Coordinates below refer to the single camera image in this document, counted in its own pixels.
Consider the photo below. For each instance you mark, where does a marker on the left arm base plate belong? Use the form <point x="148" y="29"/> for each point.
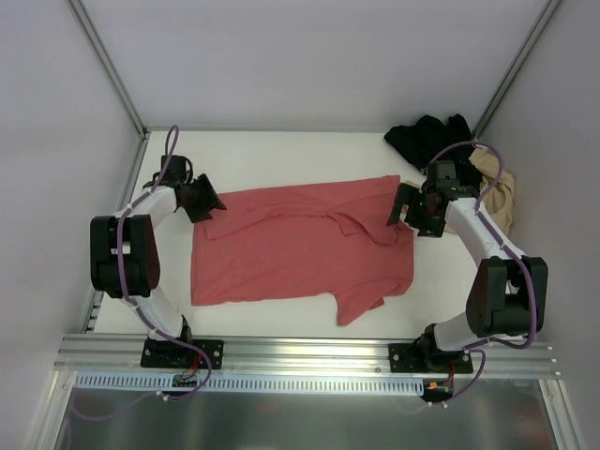
<point x="165" y="354"/>

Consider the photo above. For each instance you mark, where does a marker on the aluminium front rail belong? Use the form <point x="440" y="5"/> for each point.
<point x="297" y="356"/>

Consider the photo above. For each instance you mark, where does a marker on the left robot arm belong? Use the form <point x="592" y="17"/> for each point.
<point x="124" y="263"/>

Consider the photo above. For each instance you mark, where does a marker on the right aluminium frame post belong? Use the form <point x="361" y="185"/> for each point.
<point x="539" y="27"/>

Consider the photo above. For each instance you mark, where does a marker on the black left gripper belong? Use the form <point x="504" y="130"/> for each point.
<point x="201" y="198"/>

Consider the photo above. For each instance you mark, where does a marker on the black t shirt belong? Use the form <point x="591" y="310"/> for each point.
<point x="420" y="143"/>

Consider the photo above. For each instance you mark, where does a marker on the aluminium frame post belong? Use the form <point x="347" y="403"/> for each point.
<point x="99" y="49"/>
<point x="539" y="27"/>

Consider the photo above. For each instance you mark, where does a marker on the left aluminium frame post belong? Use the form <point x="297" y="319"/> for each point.
<point x="99" y="49"/>

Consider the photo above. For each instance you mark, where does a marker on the beige t shirt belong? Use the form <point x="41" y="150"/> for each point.
<point x="480" y="169"/>

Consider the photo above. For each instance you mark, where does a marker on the pink t shirt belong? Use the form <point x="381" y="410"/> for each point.
<point x="291" y="242"/>

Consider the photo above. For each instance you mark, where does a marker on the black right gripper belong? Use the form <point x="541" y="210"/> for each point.
<point x="406" y="206"/>

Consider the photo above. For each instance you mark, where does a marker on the white slotted cable duct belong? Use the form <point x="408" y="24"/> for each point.
<point x="241" y="383"/>

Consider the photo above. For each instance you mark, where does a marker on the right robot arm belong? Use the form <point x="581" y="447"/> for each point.
<point x="506" y="302"/>

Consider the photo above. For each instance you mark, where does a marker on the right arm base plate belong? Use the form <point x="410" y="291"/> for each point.
<point x="414" y="358"/>

